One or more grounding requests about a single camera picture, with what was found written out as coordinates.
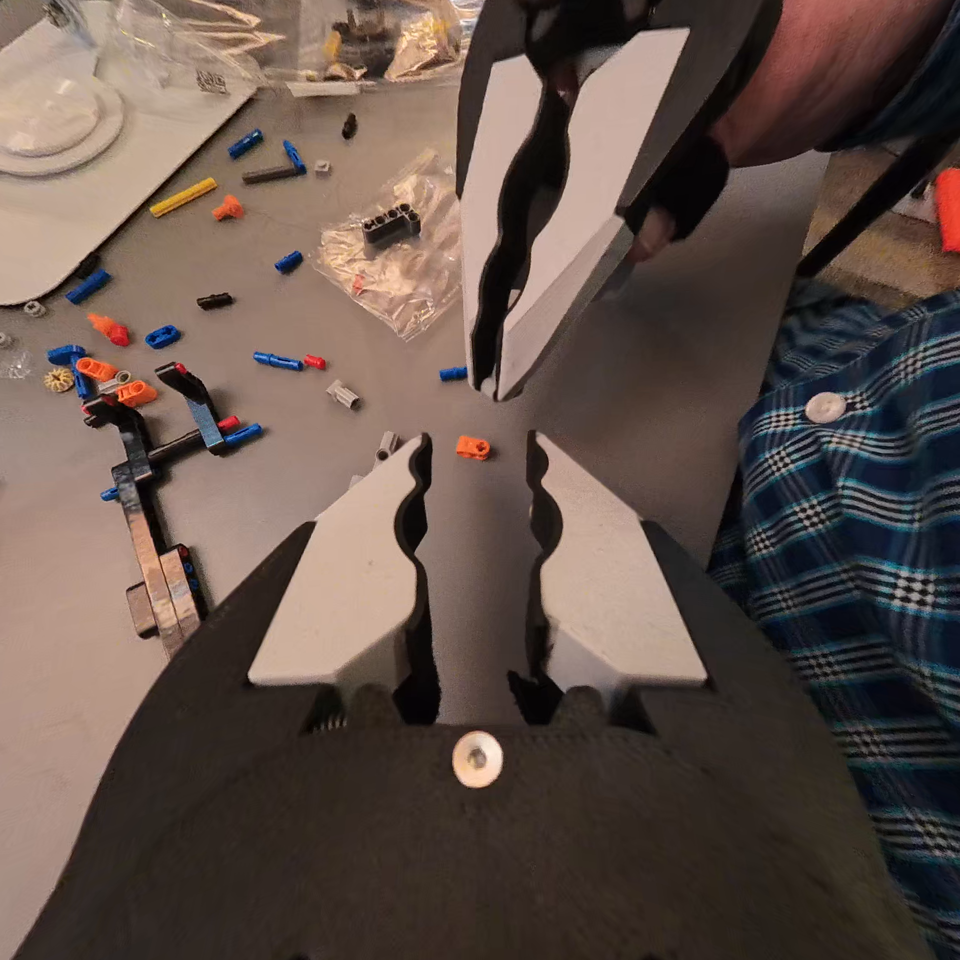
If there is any person's right hand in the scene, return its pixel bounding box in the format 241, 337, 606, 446
630, 0, 946, 265

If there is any dark grey lego angle beam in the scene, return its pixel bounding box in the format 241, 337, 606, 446
362, 202, 421, 249

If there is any black lego frame assembly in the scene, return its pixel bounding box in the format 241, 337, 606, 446
81, 362, 264, 661

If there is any clear bag of lego parts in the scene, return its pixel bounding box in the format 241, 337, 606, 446
288, 0, 481, 99

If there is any small clear plastic bag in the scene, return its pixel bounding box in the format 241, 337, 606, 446
311, 150, 462, 344

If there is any person's right forearm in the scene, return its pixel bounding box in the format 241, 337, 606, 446
821, 0, 960, 162

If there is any blue plaid shirt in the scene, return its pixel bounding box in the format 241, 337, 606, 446
708, 277, 960, 960

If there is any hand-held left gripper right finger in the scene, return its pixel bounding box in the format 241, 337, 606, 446
510, 429, 711, 727

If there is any yellow lego axle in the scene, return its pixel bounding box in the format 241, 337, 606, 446
150, 177, 219, 219

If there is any black metal leg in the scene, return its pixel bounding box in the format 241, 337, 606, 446
795, 131, 960, 280

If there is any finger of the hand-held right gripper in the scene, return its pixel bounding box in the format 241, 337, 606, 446
457, 60, 555, 390
496, 28, 691, 402

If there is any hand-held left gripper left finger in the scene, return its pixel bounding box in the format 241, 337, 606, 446
246, 431, 442, 727

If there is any grey connector with black pin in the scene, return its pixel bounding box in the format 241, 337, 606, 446
348, 429, 400, 489

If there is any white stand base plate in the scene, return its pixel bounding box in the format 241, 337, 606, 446
0, 0, 260, 307

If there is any clear printed plastic bag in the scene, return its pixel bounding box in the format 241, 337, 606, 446
97, 0, 290, 99

